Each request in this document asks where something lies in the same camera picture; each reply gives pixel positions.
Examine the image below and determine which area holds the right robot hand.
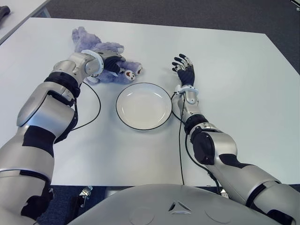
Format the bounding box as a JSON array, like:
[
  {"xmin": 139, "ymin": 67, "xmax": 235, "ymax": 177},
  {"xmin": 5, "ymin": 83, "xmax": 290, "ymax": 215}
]
[{"xmin": 172, "ymin": 53, "xmax": 196, "ymax": 86}]

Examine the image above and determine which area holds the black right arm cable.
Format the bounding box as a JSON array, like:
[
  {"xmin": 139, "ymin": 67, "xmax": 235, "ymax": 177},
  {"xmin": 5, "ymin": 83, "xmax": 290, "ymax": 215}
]
[{"xmin": 171, "ymin": 91, "xmax": 186, "ymax": 186}]

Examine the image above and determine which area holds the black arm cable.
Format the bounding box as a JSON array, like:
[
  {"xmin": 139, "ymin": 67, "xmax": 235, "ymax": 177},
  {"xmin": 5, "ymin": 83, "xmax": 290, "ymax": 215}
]
[
  {"xmin": 171, "ymin": 91, "xmax": 186, "ymax": 186},
  {"xmin": 69, "ymin": 80, "xmax": 102, "ymax": 132}
]

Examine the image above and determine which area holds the grey robot torso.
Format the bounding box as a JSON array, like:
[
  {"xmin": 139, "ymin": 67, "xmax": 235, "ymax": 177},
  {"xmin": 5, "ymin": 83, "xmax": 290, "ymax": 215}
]
[{"xmin": 67, "ymin": 184, "xmax": 275, "ymax": 225}]

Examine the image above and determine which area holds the white side table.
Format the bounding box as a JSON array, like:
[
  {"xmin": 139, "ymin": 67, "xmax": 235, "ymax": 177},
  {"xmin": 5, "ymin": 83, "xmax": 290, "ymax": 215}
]
[{"xmin": 0, "ymin": 0, "xmax": 51, "ymax": 45}]

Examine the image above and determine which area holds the purple plush doll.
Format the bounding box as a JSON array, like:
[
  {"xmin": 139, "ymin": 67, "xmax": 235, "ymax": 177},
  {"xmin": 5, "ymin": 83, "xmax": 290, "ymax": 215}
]
[{"xmin": 71, "ymin": 26, "xmax": 143, "ymax": 85}]

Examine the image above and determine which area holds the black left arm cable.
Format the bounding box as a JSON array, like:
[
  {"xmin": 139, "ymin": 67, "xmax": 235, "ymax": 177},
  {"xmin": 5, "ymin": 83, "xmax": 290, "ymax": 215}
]
[{"xmin": 69, "ymin": 80, "xmax": 102, "ymax": 132}]

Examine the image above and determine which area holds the metal clamp bracket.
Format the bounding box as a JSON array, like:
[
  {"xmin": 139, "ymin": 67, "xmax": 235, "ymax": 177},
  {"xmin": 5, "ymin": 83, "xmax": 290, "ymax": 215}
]
[{"xmin": 79, "ymin": 186, "xmax": 93, "ymax": 207}]

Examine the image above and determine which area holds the white plate black rim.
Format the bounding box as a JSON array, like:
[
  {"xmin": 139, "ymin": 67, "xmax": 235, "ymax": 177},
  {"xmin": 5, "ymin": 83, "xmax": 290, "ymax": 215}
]
[{"xmin": 116, "ymin": 82, "xmax": 173, "ymax": 131}]

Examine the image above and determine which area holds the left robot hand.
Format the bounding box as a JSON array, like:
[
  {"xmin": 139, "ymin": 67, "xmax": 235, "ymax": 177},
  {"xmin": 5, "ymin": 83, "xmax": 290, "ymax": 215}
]
[{"xmin": 95, "ymin": 48, "xmax": 126, "ymax": 77}]

